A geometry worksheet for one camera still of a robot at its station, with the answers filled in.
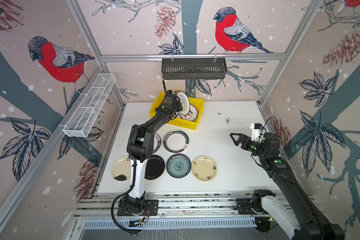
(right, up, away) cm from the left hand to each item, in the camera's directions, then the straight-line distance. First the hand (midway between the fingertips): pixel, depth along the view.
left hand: (179, 102), depth 100 cm
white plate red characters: (+9, -10, +10) cm, 17 cm away
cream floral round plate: (+15, -41, -11) cm, 45 cm away
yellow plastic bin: (-3, -15, +6) cm, 17 cm away
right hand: (+30, -21, -21) cm, 43 cm away
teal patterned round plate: (0, -39, -12) cm, 41 cm away
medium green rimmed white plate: (-3, -26, -2) cm, 26 cm away
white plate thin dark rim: (+4, +1, +10) cm, 11 cm away
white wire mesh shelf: (-48, -7, -24) cm, 54 cm away
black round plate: (-14, -40, -14) cm, 44 cm away
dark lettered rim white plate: (-15, -27, -3) cm, 31 cm away
